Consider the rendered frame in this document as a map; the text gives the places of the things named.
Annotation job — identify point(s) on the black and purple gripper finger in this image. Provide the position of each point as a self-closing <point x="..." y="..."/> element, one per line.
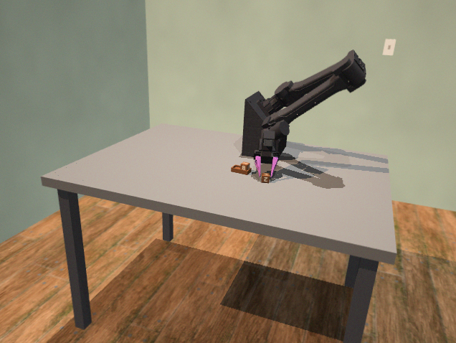
<point x="258" y="163"/>
<point x="274" y="164"/>

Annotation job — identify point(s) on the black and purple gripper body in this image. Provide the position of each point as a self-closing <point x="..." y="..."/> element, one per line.
<point x="266" y="156"/>

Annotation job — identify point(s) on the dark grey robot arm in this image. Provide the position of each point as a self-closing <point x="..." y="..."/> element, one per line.
<point x="346" y="74"/>

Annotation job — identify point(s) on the brown cube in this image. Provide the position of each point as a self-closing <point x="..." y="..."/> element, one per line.
<point x="266" y="177"/>
<point x="245" y="166"/>

